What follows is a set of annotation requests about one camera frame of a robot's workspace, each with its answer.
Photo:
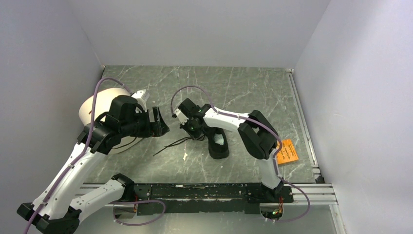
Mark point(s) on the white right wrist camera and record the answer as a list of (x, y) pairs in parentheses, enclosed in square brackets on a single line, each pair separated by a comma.
[(183, 119)]

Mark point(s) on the black shoelace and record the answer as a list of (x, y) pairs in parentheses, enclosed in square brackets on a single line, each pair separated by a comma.
[(180, 141)]

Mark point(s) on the orange book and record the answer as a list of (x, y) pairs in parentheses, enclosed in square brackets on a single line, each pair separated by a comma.
[(288, 153)]

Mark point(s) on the aluminium frame rail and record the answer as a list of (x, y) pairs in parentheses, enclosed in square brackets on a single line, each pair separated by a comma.
[(237, 89)]

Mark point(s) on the black shoe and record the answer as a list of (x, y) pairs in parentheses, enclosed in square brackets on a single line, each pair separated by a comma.
[(217, 143)]

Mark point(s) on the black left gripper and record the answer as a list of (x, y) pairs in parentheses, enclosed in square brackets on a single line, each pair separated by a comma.
[(159, 127)]

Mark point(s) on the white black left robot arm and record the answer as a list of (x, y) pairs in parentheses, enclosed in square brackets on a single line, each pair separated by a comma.
[(57, 210)]

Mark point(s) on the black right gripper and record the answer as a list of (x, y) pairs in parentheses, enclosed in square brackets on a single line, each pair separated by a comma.
[(195, 134)]

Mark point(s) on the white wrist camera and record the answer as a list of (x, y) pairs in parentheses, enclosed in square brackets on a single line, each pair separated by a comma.
[(141, 97), (183, 119)]

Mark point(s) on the white cylindrical container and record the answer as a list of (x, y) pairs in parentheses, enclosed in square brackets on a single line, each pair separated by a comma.
[(103, 102)]

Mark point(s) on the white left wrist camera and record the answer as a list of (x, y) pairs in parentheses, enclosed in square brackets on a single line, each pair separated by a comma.
[(141, 97)]

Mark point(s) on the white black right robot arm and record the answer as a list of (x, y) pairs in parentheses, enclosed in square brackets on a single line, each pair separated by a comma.
[(258, 136)]

